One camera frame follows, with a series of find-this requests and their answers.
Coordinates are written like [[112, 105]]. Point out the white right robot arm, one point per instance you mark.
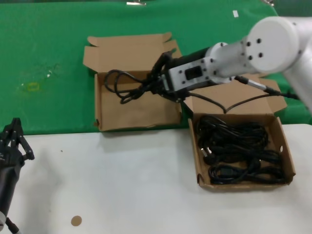
[[268, 44]]

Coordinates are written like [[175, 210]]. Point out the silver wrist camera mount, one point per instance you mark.
[[192, 75]]

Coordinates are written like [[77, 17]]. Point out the metal cloth clip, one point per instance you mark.
[[136, 3], [268, 1]]

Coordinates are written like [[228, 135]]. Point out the small white scrap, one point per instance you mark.
[[48, 74]]

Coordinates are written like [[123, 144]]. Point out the brown cardboard mailer box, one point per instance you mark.
[[136, 114], [256, 107]]

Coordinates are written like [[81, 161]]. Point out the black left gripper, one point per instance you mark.
[[9, 157]]

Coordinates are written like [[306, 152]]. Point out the white tape strip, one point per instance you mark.
[[235, 13]]

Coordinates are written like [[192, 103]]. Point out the round brown sticker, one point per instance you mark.
[[76, 221]]

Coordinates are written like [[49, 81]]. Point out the green table cloth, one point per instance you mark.
[[48, 36]]

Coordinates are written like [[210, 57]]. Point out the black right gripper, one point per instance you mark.
[[190, 57]]

